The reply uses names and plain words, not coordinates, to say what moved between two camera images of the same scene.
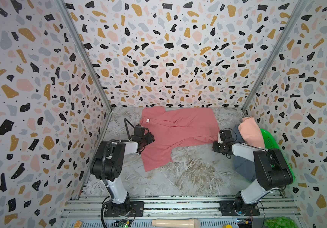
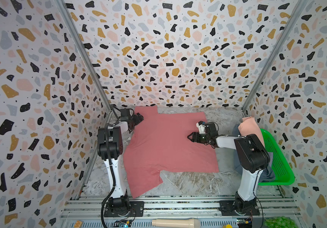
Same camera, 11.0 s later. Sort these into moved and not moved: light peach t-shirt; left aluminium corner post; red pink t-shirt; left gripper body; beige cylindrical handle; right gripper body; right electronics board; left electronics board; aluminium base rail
Moved: left gripper body; red pink t-shirt; right gripper body
Not moved: beige cylindrical handle; light peach t-shirt; left aluminium corner post; right electronics board; left electronics board; aluminium base rail
